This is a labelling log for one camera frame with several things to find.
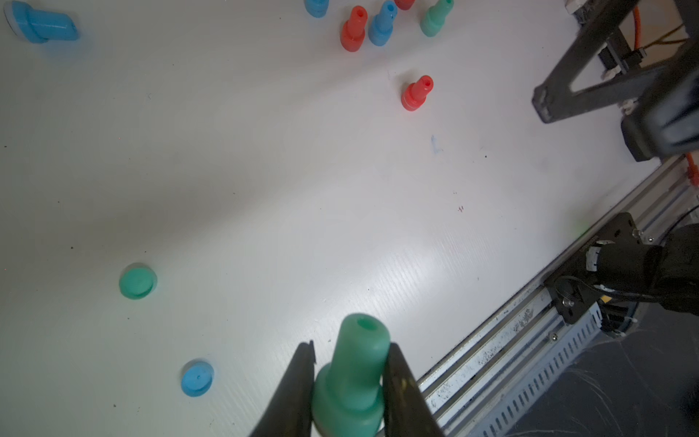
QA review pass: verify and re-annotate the red stamp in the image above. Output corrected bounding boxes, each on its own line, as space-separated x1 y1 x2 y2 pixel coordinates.
340 5 369 53
394 0 415 11
400 76 434 112

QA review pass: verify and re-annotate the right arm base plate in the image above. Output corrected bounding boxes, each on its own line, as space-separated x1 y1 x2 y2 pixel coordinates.
544 212 664 324

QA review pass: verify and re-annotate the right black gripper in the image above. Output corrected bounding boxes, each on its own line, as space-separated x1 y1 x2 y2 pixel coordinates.
532 0 699 163

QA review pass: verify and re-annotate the red stamp front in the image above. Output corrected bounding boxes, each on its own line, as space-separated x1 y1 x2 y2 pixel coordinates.
340 5 369 53

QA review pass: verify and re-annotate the green stamp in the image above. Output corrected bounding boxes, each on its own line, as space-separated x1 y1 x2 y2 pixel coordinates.
420 0 454 38
311 313 391 436

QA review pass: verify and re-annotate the blue stamp large near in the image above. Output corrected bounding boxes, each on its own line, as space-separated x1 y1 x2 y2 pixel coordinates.
3 1 79 44

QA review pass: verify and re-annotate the red stamp back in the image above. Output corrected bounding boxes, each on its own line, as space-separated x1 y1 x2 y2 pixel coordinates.
400 76 434 112

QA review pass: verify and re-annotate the green cap top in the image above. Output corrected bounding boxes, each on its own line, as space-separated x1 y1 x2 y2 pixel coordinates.
118 263 158 300

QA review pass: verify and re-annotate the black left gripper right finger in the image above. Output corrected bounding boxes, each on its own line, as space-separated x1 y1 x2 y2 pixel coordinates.
382 342 444 437

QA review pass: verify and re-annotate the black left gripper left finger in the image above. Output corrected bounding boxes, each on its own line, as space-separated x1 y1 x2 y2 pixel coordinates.
250 340 316 437

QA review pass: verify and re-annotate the blue cap left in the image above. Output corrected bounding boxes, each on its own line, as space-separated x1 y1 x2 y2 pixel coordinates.
180 360 215 397

